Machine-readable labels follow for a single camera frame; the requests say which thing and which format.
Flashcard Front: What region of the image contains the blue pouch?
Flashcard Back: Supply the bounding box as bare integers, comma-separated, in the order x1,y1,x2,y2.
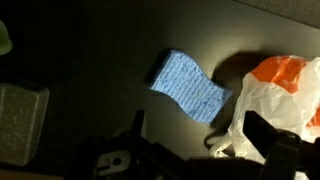
150,50,232,124

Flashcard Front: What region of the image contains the black rectangular block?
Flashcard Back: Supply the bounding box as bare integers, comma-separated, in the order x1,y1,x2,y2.
0,81,50,166

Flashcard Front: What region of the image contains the white plastic bag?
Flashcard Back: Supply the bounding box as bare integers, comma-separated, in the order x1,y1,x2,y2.
204,54,320,180

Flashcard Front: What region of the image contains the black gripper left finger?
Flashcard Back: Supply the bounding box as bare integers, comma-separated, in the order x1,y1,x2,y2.
68,110,179,180

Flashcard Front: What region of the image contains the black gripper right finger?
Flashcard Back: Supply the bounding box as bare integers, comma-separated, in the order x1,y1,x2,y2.
243,111,298,180

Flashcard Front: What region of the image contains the red and green plush radish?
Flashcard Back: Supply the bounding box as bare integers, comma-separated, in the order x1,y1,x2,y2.
0,20,13,55

